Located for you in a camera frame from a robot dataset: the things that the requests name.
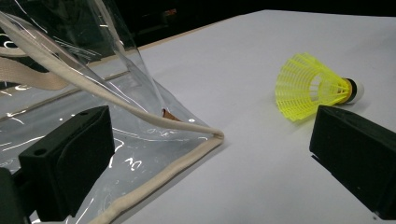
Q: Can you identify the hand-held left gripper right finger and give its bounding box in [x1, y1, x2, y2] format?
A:
[308, 105, 396, 220]

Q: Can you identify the yellow plastic shuttlecock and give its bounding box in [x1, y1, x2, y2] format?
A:
[275, 51, 365, 122]

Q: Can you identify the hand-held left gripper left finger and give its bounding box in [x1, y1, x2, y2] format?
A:
[18, 105, 116, 222]

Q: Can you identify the clear plastic bag beige trim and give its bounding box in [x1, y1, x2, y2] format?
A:
[0, 0, 225, 224]

